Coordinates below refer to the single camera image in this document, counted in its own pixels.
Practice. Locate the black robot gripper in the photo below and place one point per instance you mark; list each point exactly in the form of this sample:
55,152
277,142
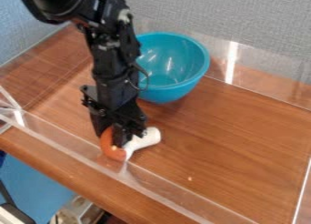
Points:
113,107

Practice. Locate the brown and white toy mushroom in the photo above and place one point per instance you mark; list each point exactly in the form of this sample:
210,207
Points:
122,153

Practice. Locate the blue plastic bowl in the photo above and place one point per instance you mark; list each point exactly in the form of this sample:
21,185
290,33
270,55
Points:
176,61

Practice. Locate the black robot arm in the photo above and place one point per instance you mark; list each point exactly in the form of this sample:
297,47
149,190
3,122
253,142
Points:
105,21

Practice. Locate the white box under table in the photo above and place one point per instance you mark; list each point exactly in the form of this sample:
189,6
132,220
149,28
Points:
78,211

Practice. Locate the clear acrylic left barrier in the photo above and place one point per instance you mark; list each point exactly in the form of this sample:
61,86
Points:
18,39

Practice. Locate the clear acrylic barrier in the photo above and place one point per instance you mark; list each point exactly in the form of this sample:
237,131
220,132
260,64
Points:
133,192
264,72
18,39

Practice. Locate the clear acrylic front barrier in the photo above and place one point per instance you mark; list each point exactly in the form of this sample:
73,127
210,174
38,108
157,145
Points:
133,192

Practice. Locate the clear acrylic back barrier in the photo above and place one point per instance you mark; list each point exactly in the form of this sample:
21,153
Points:
264,72

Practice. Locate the clear acrylic left bracket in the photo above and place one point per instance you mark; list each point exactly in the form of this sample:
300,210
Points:
11,111

